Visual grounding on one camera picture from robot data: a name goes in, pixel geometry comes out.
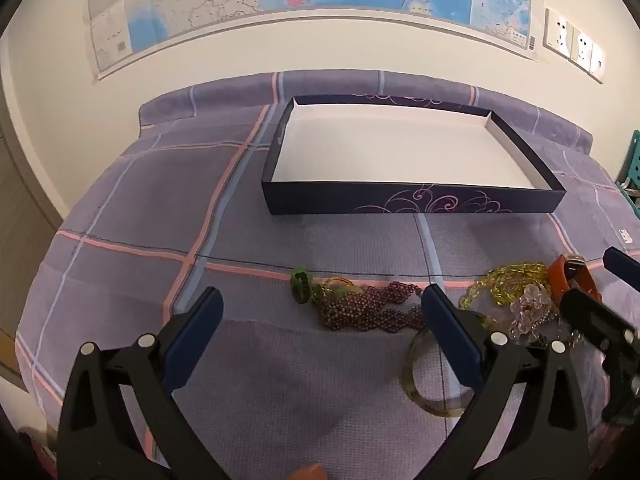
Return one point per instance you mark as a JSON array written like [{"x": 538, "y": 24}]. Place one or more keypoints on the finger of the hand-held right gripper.
[
  {"x": 622, "y": 262},
  {"x": 595, "y": 317}
]

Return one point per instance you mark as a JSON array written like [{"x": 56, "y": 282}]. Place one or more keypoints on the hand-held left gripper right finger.
[{"x": 450, "y": 340}]

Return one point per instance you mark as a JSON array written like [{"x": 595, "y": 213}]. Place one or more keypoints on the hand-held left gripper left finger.
[{"x": 196, "y": 339}]

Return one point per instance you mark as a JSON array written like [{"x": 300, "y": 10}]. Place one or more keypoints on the orange wrist watch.
[{"x": 557, "y": 277}]

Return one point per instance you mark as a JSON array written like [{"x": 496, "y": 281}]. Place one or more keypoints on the gold brown bangle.
[{"x": 415, "y": 395}]

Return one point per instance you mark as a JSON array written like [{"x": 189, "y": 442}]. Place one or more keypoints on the dark blue shallow cardboard box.
[{"x": 400, "y": 150}]

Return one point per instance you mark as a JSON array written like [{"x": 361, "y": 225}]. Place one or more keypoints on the teal plastic crate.
[{"x": 632, "y": 170}]

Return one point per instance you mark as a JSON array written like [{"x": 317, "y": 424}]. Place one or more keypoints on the white wall socket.
[
  {"x": 559, "y": 31},
  {"x": 598, "y": 62},
  {"x": 581, "y": 49}
]

